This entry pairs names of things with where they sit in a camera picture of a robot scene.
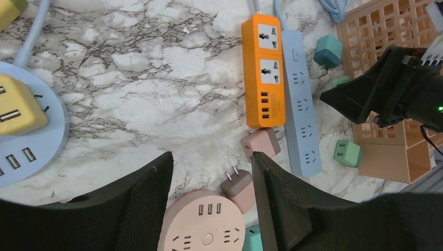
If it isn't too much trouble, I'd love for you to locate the teal plug adapter front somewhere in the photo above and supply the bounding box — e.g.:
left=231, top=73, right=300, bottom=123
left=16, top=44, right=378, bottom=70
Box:
left=242, top=224, right=263, bottom=251

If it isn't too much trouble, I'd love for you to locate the pink round power strip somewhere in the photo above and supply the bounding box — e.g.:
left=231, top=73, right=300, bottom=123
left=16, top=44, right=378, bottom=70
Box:
left=158, top=189, right=246, bottom=251

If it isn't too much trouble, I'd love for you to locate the blue cable bundle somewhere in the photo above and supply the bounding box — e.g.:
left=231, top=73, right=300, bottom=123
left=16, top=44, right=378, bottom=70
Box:
left=273, top=0, right=352, bottom=32

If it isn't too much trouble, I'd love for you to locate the pink plug adapter lower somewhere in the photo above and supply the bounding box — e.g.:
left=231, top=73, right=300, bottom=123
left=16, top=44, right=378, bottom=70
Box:
left=220, top=167, right=256, bottom=214

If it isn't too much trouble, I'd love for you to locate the green plug adapter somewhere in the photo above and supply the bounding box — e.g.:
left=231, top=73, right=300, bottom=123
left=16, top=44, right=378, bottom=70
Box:
left=331, top=75, right=351, bottom=88
left=333, top=140, right=363, bottom=168

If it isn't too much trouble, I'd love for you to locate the blue long power strip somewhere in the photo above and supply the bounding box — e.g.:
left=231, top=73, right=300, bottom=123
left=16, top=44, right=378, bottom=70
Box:
left=282, top=30, right=322, bottom=177

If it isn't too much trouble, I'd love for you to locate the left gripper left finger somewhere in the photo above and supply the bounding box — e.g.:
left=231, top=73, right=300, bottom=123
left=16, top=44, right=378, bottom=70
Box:
left=1, top=152, right=173, bottom=250

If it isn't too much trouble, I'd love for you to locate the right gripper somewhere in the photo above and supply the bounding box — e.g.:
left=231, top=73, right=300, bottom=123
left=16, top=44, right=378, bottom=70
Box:
left=320, top=47, right=442, bottom=129

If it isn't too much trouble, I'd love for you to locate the blue round power strip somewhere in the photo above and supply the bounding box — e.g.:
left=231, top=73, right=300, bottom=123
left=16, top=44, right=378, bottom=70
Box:
left=1, top=62, right=70, bottom=186

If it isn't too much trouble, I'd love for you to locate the blue coiled cable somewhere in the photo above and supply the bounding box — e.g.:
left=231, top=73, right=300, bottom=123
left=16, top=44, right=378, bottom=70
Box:
left=12, top=0, right=51, bottom=69

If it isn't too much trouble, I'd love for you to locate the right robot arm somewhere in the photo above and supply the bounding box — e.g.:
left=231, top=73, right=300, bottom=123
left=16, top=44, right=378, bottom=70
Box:
left=320, top=45, right=442, bottom=146

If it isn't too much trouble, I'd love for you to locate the yellow plug adapter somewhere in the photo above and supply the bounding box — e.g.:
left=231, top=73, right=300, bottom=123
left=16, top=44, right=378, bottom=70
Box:
left=0, top=0, right=28, bottom=31
left=1, top=74, right=48, bottom=135

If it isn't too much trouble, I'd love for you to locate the teal plug adapter upper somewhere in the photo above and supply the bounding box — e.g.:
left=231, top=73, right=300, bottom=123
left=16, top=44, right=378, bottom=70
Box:
left=313, top=35, right=343, bottom=70

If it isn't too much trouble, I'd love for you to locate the pink plug adapter centre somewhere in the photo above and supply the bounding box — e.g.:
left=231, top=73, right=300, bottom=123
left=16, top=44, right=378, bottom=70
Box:
left=240, top=128, right=281, bottom=163

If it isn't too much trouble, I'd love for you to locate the teal plug adapter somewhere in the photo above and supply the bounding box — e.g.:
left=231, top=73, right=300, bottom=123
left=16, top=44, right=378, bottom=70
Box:
left=242, top=224, right=263, bottom=251
left=313, top=35, right=343, bottom=70

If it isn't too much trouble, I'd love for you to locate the pink plug adapter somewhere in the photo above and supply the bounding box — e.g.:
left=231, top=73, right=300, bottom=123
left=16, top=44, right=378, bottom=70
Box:
left=240, top=128, right=281, bottom=163
left=220, top=167, right=256, bottom=214

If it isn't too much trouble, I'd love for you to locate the orange plastic file rack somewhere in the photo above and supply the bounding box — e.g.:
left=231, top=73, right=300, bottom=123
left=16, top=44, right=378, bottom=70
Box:
left=337, top=0, right=438, bottom=184

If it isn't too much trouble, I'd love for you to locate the orange power strip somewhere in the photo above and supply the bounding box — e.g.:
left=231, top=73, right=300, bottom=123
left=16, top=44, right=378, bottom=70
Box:
left=241, top=14, right=286, bottom=128

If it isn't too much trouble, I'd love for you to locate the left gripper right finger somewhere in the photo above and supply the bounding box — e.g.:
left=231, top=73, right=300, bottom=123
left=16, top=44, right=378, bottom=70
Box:
left=252, top=152, right=442, bottom=250

